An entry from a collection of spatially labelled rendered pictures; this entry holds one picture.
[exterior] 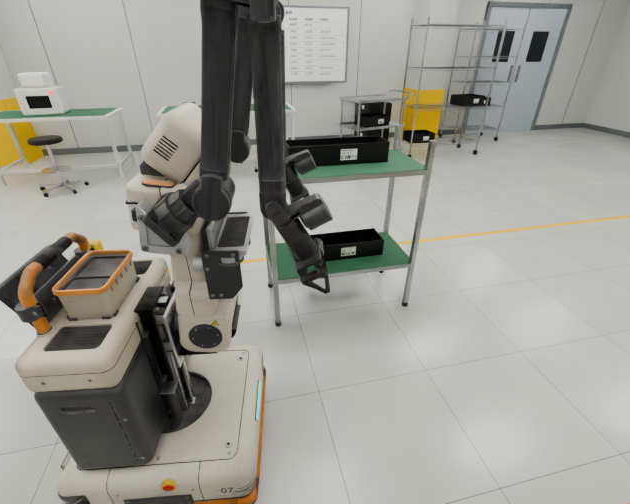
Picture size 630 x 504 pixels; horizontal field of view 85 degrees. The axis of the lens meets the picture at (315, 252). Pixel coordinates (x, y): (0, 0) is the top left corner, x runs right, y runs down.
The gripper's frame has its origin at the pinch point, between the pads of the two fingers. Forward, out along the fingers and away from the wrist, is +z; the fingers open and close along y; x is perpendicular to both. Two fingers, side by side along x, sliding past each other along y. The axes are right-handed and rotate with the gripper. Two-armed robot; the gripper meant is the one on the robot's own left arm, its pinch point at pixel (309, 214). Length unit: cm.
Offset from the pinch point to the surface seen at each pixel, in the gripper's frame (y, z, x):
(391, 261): 66, 79, -29
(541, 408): -18, 137, -59
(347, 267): 63, 67, -2
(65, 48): 508, -199, 240
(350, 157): 74, 9, -30
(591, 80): 608, 250, -617
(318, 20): 541, -79, -121
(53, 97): 379, -134, 238
